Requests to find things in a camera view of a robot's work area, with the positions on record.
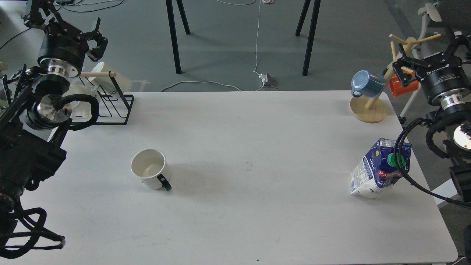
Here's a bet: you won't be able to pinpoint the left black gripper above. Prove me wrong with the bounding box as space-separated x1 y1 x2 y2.
22 0 108 77

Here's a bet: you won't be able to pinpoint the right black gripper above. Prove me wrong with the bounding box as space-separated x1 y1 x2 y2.
392 33 471 105

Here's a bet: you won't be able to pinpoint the blue white milk carton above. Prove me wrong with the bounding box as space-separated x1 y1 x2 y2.
350 138 411 199

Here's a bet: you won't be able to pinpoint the white mug black handle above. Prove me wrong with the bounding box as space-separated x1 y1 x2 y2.
131 149 172 191

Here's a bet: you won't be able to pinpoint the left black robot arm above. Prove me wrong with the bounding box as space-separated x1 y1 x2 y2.
0 0 108 259

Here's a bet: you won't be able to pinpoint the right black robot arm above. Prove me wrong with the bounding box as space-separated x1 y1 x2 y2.
390 35 470 209

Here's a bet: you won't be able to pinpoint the orange mug on tree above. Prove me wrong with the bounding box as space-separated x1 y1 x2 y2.
388 74 419 98

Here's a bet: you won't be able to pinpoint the cream mug on rack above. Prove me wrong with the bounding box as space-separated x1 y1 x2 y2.
89 62 131 98

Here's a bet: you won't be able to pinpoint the blue mug on tree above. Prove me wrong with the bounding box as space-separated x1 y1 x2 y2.
351 70 386 98

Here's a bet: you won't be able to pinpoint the white mug on rack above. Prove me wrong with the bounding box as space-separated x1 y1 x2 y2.
64 85 99 122

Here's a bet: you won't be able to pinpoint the wooden mug tree stand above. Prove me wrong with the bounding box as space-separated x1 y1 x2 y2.
349 33 441 123

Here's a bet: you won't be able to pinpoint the black table legs left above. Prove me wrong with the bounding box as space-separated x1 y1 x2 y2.
165 0 191 74

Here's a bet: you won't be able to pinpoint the black table legs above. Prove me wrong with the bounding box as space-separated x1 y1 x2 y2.
295 0 321 77
165 0 191 74

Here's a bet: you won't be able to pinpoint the black table legs right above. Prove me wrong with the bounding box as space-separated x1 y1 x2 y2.
295 0 321 77

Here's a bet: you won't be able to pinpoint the grey floor power socket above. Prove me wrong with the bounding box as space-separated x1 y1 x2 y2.
258 73 276 88

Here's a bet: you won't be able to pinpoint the black wire cup rack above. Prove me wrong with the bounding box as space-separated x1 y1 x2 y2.
72 72 134 126

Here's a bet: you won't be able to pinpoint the white power cable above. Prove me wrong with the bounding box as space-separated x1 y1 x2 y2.
161 0 275 92

